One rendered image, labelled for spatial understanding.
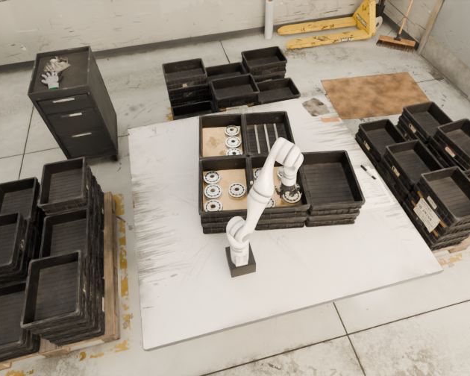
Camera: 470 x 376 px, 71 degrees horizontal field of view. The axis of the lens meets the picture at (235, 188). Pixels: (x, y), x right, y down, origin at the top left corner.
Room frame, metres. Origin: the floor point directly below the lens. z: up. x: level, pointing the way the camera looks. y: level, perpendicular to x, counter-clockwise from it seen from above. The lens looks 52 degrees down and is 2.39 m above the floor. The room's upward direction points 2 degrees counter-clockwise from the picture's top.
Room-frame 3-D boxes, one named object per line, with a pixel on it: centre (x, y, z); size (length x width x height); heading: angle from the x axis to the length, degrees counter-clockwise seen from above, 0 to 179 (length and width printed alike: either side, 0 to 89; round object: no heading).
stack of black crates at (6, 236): (1.06, 1.53, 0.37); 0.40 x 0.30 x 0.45; 12
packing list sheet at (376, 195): (1.28, -0.85, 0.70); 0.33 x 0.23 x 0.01; 12
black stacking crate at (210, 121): (1.58, 0.07, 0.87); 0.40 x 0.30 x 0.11; 2
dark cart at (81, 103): (2.48, 1.38, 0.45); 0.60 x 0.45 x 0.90; 12
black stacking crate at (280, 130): (1.59, -0.23, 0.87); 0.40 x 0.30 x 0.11; 2
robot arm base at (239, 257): (0.78, -0.01, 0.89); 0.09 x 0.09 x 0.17; 11
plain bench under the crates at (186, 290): (1.32, -0.15, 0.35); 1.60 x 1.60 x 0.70; 12
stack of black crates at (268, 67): (3.05, -0.34, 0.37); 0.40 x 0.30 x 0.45; 102
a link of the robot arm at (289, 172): (1.10, -0.29, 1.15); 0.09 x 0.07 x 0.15; 68
